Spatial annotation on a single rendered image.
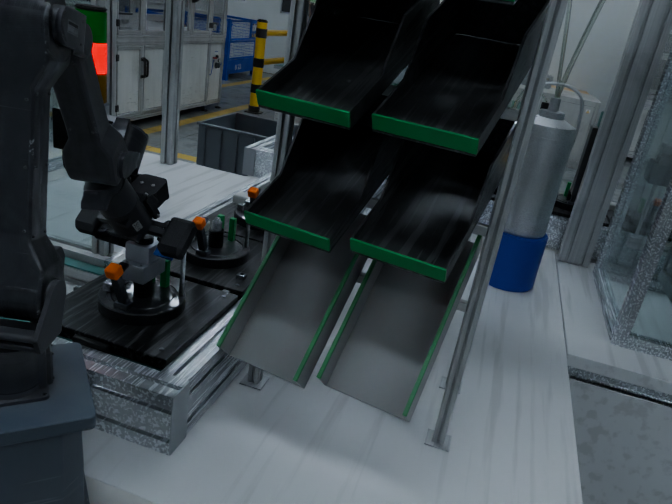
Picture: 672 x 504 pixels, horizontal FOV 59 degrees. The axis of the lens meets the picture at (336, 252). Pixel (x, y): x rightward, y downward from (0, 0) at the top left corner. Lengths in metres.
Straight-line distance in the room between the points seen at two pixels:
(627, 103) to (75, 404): 1.59
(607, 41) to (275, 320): 10.69
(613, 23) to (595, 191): 9.54
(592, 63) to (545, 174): 9.84
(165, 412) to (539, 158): 1.05
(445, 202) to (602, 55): 10.56
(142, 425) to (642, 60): 1.53
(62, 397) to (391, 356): 0.42
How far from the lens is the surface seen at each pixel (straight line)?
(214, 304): 1.06
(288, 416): 1.00
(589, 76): 11.37
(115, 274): 0.94
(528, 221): 1.57
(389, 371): 0.84
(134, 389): 0.89
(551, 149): 1.53
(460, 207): 0.85
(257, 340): 0.88
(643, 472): 1.59
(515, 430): 1.11
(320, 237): 0.75
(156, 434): 0.91
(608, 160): 1.89
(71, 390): 0.71
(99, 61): 1.12
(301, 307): 0.88
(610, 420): 1.51
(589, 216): 1.92
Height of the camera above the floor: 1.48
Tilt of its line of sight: 22 degrees down
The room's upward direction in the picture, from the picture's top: 9 degrees clockwise
